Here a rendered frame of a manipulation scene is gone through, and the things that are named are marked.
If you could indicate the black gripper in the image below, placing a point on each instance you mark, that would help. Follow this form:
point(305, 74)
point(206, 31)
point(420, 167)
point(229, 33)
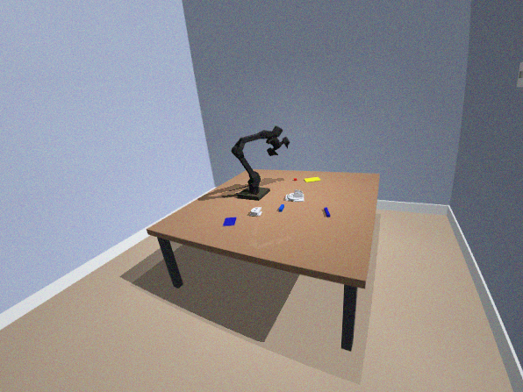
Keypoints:
point(277, 145)

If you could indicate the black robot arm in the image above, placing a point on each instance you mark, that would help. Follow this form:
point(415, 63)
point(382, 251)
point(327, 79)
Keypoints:
point(271, 137)

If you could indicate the blue square block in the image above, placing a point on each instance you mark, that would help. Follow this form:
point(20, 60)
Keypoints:
point(229, 221)

